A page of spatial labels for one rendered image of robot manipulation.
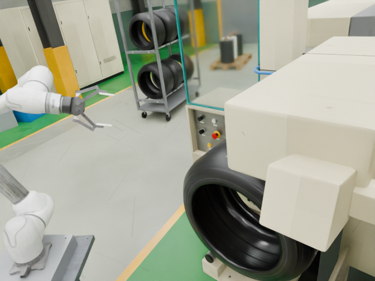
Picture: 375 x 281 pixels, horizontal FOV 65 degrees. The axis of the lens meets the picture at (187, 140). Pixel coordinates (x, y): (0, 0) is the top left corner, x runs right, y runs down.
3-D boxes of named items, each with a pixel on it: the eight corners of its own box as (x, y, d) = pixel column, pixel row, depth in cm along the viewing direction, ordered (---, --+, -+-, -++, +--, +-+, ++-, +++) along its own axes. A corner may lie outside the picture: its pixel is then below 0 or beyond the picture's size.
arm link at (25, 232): (6, 265, 154) (-11, 235, 143) (22, 238, 170) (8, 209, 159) (37, 262, 154) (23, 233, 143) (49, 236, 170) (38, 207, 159)
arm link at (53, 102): (46, 91, 120) (62, 93, 121) (50, 92, 128) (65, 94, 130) (44, 113, 120) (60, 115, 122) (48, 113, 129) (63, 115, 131)
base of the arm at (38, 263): (5, 282, 152) (1, 275, 149) (20, 248, 171) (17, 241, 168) (42, 276, 153) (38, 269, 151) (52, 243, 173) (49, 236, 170)
